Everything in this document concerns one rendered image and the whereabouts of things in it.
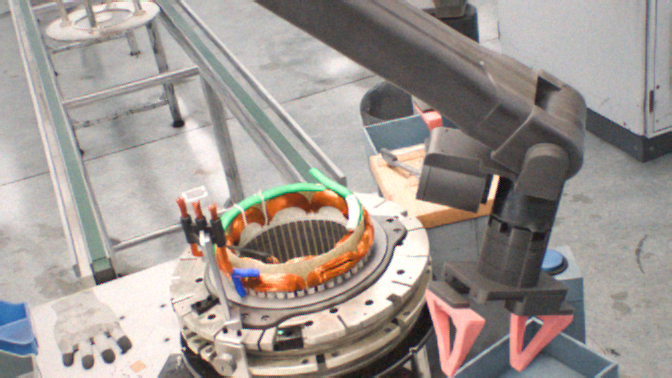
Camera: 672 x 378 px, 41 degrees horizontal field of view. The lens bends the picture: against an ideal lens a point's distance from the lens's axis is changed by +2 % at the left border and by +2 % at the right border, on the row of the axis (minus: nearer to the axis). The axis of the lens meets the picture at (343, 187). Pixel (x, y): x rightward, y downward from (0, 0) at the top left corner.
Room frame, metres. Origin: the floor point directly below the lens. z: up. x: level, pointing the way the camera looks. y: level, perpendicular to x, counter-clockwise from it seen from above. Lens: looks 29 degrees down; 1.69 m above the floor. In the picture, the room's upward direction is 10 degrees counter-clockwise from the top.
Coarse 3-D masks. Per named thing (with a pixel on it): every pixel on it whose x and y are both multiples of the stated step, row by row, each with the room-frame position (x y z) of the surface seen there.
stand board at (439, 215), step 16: (416, 160) 1.17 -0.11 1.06; (384, 176) 1.14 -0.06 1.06; (400, 176) 1.13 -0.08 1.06; (496, 176) 1.09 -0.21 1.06; (384, 192) 1.12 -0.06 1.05; (400, 192) 1.09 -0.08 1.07; (416, 208) 1.04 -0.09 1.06; (432, 208) 1.03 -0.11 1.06; (448, 208) 1.02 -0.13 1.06; (480, 208) 1.03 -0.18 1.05; (432, 224) 1.02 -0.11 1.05
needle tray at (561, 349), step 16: (528, 336) 0.76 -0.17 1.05; (560, 336) 0.74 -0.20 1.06; (496, 352) 0.73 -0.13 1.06; (544, 352) 0.76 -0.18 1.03; (560, 352) 0.74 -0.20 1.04; (576, 352) 0.72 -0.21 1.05; (592, 352) 0.70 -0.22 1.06; (464, 368) 0.71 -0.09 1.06; (480, 368) 0.72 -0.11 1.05; (496, 368) 0.73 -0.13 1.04; (512, 368) 0.74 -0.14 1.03; (528, 368) 0.74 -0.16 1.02; (544, 368) 0.73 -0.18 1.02; (560, 368) 0.73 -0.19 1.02; (576, 368) 0.72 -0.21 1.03; (592, 368) 0.70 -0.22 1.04; (608, 368) 0.67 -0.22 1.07
